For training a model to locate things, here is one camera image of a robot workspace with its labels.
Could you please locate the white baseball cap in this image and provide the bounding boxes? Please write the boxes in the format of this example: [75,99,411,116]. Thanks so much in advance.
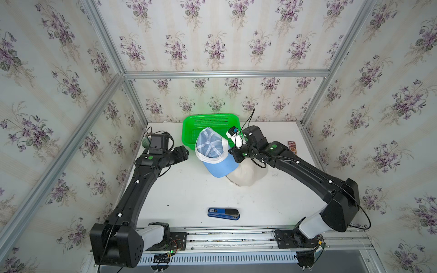
[226,159,268,187]

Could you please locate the blue baseball cap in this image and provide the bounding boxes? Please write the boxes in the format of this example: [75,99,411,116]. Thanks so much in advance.
[195,127,239,178]

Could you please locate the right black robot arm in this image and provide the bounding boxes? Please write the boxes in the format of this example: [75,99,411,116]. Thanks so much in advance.
[226,125,360,243]

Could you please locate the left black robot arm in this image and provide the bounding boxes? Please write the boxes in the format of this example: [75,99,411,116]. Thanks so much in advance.
[89,131,189,268]

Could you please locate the green plastic basket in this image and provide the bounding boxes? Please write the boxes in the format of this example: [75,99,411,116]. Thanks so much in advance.
[181,113,241,150]

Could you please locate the mint green pencil cup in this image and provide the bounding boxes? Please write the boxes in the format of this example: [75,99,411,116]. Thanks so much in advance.
[141,136,151,149]

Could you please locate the red bookmark strip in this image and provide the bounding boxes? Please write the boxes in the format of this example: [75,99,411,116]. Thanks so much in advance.
[287,141,297,155]

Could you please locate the blue stapler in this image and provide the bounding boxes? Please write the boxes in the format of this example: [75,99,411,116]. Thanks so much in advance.
[207,208,240,221]

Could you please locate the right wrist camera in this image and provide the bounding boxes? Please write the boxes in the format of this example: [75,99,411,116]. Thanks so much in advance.
[226,126,244,149]

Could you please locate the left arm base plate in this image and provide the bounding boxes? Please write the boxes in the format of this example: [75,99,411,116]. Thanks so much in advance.
[147,232,188,251]

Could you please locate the aluminium front rail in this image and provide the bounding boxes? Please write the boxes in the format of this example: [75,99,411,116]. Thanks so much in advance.
[89,223,373,255]

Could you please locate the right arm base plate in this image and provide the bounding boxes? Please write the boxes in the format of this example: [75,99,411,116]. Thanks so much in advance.
[273,229,323,249]

